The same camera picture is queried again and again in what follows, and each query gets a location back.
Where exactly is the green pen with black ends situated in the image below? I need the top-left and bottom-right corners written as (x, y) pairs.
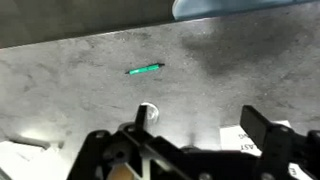
top-left (124, 62), bottom-right (166, 76)

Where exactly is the clear glass bowl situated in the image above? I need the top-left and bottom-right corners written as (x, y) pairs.
top-left (172, 0), bottom-right (320, 21)

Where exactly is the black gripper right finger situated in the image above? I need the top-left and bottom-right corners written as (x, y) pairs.
top-left (240, 104), bottom-right (320, 180)

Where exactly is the white paper with black print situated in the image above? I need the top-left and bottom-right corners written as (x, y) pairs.
top-left (219, 120), bottom-right (320, 180)

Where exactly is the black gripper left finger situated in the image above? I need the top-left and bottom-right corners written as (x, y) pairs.
top-left (67, 104), bottom-right (186, 180)

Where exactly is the plain white paper sheet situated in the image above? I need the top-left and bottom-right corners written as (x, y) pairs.
top-left (0, 139), bottom-right (73, 180)

